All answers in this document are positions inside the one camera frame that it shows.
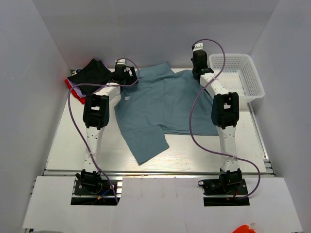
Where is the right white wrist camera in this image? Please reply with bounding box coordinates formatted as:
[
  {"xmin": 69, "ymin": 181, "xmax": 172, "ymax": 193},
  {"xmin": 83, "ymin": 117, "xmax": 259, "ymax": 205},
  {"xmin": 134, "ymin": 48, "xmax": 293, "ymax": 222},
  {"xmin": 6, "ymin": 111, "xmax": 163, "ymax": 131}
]
[{"xmin": 192, "ymin": 42, "xmax": 204, "ymax": 51}]

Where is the red folded t-shirt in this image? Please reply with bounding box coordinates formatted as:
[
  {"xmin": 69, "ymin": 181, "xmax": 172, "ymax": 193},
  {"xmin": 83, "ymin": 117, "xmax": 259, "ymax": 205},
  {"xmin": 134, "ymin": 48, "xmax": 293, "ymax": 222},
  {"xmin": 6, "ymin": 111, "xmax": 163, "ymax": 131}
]
[{"xmin": 65, "ymin": 81, "xmax": 86, "ymax": 105}]

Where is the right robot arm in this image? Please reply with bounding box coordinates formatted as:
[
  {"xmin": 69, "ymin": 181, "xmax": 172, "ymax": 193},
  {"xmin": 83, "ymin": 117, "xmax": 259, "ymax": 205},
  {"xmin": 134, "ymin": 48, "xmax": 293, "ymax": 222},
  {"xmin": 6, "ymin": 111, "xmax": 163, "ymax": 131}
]
[{"xmin": 191, "ymin": 48, "xmax": 242, "ymax": 196}]

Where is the black folded t-shirt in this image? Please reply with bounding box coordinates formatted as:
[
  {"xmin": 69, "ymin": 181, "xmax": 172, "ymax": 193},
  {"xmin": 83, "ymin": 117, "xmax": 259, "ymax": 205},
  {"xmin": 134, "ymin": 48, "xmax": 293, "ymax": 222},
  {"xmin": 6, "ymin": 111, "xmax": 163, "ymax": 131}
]
[{"xmin": 68, "ymin": 59, "xmax": 113, "ymax": 85}]

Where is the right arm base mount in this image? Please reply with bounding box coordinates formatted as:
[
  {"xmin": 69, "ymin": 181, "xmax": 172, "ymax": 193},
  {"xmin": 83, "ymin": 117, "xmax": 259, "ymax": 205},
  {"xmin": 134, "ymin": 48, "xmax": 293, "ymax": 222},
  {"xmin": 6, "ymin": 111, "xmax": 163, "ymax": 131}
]
[{"xmin": 198, "ymin": 179, "xmax": 250, "ymax": 207}]

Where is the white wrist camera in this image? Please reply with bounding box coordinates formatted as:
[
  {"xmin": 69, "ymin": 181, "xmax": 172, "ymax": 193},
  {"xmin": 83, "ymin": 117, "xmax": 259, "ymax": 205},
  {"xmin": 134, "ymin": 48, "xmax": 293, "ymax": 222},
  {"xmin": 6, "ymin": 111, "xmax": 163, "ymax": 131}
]
[
  {"xmin": 192, "ymin": 42, "xmax": 204, "ymax": 51},
  {"xmin": 115, "ymin": 59, "xmax": 126, "ymax": 66}
]

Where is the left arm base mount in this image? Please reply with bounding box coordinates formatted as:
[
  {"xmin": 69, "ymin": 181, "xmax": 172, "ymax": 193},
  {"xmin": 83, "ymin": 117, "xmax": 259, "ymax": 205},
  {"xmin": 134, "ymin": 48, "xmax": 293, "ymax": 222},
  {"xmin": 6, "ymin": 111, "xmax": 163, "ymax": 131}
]
[{"xmin": 70, "ymin": 180, "xmax": 121, "ymax": 206}]

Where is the teal blue t-shirt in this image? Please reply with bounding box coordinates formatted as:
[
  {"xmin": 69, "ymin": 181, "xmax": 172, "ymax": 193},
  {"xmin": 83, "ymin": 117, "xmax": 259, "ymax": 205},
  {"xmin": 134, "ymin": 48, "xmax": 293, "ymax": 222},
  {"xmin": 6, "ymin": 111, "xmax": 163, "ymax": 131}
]
[{"xmin": 115, "ymin": 63, "xmax": 218, "ymax": 164}]

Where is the orange object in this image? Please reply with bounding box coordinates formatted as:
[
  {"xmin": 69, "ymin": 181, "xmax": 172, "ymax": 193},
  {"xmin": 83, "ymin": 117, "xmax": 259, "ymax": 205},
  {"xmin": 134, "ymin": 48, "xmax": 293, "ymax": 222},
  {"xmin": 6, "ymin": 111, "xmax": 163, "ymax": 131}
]
[{"xmin": 233, "ymin": 225, "xmax": 256, "ymax": 233}]

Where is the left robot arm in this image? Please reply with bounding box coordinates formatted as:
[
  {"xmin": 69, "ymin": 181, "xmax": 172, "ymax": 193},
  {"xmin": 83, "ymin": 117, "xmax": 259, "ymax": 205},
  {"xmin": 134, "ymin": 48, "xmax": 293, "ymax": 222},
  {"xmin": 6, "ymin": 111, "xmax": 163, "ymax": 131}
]
[{"xmin": 77, "ymin": 59, "xmax": 138, "ymax": 194}]

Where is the white plastic basket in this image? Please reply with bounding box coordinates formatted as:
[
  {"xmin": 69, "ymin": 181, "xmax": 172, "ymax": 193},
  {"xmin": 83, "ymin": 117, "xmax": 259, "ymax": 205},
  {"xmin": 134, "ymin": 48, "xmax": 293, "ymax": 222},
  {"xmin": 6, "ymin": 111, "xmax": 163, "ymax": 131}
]
[{"xmin": 209, "ymin": 53, "xmax": 265, "ymax": 104}]

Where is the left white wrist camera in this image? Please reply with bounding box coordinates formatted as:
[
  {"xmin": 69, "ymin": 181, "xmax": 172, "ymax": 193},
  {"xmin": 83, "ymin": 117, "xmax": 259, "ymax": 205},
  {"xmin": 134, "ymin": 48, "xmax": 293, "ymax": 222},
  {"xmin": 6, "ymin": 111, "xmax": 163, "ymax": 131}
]
[{"xmin": 115, "ymin": 59, "xmax": 126, "ymax": 66}]

